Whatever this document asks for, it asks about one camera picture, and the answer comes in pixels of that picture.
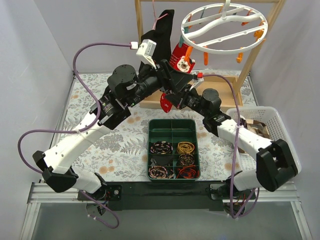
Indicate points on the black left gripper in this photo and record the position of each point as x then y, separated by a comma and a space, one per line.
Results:
164, 72

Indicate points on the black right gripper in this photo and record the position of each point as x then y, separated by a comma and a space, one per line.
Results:
180, 97

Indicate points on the red christmas sock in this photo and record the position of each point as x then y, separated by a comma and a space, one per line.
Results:
177, 59
165, 104

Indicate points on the brown beige striped sock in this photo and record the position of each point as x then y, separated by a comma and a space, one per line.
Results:
259, 128

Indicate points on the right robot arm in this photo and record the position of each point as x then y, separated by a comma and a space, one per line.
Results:
275, 162

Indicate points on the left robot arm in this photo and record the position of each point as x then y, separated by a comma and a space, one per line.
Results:
125, 89

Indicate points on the white round clip hanger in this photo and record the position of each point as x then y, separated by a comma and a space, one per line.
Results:
224, 28

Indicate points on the orange clothes clip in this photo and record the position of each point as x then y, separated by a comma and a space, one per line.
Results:
188, 53

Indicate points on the teal clothes clip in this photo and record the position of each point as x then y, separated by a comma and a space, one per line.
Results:
181, 41

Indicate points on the black hanging garment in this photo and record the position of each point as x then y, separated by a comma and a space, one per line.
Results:
161, 35

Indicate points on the yellow rolled tie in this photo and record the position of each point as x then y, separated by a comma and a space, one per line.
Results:
185, 147

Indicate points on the wooden tray base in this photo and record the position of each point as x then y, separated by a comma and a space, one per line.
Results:
213, 82

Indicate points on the black white patterned rolled tie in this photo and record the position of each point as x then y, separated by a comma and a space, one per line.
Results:
161, 148

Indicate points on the green divided organizer box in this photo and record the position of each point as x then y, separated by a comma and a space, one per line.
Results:
173, 131

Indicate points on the black gold paisley rolled tie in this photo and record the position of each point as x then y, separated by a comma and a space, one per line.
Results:
185, 160

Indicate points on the yellow-orange clothes clip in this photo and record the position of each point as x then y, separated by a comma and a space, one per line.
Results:
239, 57

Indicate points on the black orange rolled tie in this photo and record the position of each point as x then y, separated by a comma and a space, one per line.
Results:
188, 172

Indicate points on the floral tablecloth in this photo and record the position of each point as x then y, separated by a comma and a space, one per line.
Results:
122, 155

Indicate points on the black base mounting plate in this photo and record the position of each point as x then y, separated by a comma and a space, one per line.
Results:
147, 195

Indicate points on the white plastic basket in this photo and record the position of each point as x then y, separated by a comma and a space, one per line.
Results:
276, 129

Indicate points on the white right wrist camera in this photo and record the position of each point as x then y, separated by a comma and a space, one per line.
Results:
198, 78

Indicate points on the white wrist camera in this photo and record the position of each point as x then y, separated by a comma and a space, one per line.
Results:
145, 52
198, 78

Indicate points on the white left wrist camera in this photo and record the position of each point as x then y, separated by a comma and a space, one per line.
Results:
145, 52

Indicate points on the left wooden rack post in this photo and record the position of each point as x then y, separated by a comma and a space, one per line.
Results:
139, 18

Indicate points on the aluminium frame rail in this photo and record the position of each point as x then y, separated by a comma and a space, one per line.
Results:
41, 193

